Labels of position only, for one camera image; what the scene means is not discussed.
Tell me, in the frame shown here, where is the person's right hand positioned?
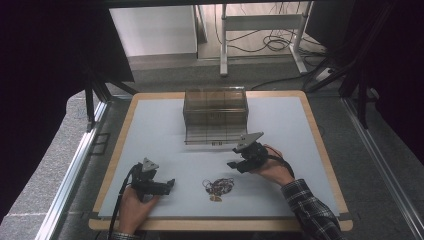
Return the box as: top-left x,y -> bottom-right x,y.
253,145 -> 296,187

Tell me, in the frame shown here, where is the aluminium frame rail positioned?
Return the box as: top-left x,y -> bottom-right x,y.
342,97 -> 424,240
34,100 -> 110,240

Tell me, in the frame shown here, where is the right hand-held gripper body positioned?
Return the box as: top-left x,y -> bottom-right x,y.
232,131 -> 270,172

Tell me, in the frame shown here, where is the grey table mat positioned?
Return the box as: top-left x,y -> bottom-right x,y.
98,96 -> 341,220

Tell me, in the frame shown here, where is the person's left hand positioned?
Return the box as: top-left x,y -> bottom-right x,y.
115,193 -> 162,235

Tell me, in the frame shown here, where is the white cabinet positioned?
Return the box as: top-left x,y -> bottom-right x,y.
109,5 -> 199,58

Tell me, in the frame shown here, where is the long black floor cable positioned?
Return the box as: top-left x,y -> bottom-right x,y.
249,73 -> 313,91

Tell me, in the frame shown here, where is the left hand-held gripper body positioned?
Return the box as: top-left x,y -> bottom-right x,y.
130,157 -> 168,202

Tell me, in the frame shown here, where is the white power strip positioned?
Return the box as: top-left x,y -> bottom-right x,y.
315,67 -> 335,83

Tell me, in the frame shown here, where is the jewelry pile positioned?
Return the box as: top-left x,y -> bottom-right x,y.
201,177 -> 236,203

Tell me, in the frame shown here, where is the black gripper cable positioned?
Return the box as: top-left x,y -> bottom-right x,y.
108,163 -> 143,240
262,143 -> 296,180

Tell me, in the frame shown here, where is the tangle of black floor cables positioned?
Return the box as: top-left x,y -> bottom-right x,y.
214,2 -> 327,57

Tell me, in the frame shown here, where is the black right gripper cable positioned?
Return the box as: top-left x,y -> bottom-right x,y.
262,143 -> 296,180

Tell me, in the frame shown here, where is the clear brown drawer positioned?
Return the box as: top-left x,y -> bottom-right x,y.
183,123 -> 250,147

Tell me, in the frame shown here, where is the white metal table frame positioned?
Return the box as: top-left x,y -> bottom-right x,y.
219,2 -> 313,77

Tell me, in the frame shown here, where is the black curtain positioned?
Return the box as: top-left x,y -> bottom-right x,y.
0,0 -> 135,222
344,0 -> 424,165

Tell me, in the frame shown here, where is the clear brown drawer box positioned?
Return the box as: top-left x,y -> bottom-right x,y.
182,86 -> 250,135

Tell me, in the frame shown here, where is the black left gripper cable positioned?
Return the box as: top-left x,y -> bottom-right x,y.
108,163 -> 143,240

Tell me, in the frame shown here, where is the black metal stand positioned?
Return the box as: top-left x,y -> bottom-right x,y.
82,64 -> 138,132
305,2 -> 398,130

